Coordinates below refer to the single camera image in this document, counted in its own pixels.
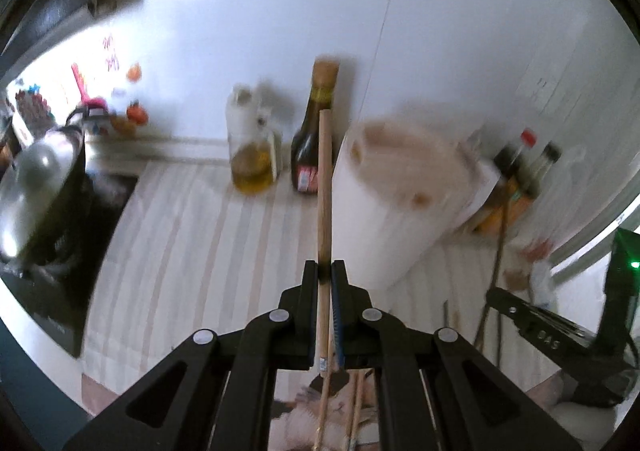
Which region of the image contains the light wooden chopstick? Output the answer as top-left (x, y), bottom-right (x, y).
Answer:
top-left (314, 110), bottom-right (333, 450)
top-left (343, 370), bottom-right (364, 451)

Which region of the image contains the red capped sauce bottle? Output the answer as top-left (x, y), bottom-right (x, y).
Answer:
top-left (470, 128), bottom-right (537, 235)

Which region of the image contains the black capped sauce bottle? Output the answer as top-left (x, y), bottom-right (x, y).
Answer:
top-left (518, 142), bottom-right (562, 200)

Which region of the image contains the striped table mat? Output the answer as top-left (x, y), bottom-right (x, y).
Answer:
top-left (81, 163), bottom-right (555, 413)

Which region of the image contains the black induction cooktop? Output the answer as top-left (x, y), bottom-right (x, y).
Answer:
top-left (1, 172), bottom-right (138, 358)

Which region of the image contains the white utensil holder canister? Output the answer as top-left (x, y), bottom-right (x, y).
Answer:
top-left (332, 119), bottom-right (475, 289)

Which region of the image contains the clear oil jug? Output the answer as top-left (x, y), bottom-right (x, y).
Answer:
top-left (226, 85), bottom-right (282, 194)

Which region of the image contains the dark soy sauce bottle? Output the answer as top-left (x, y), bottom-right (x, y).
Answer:
top-left (290, 58), bottom-right (340, 194)

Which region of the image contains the steel pot with lid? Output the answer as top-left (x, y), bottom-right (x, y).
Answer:
top-left (1, 122), bottom-right (86, 272)

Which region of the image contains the orange fruit magnet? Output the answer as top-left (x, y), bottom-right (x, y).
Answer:
top-left (126, 101), bottom-right (149, 126)

